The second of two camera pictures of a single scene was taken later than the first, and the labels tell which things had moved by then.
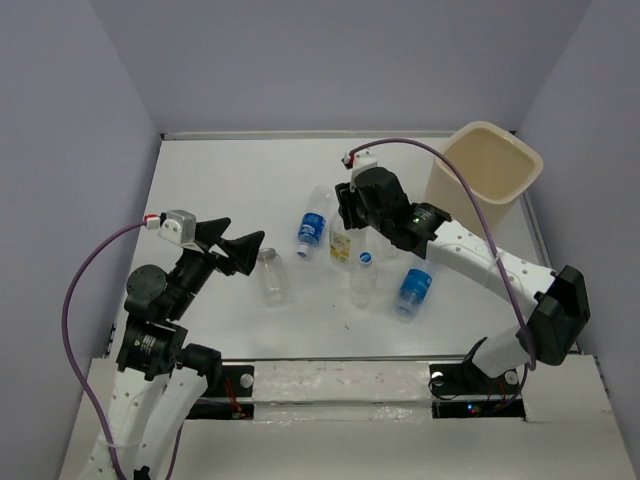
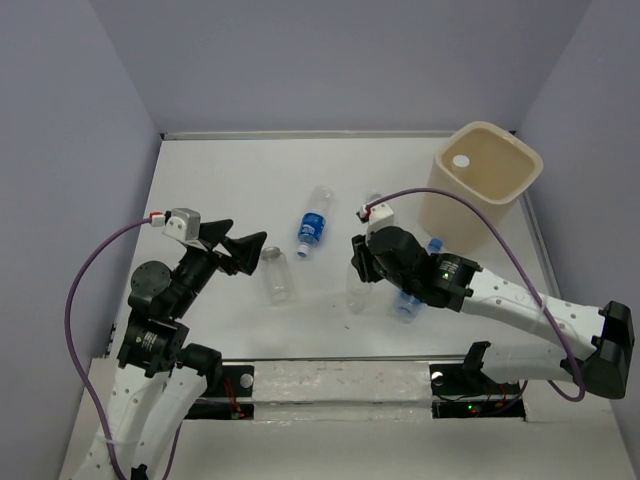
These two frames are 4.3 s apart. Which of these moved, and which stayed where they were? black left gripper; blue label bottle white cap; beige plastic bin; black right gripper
Moved: black right gripper
Stayed: blue label bottle white cap; black left gripper; beige plastic bin
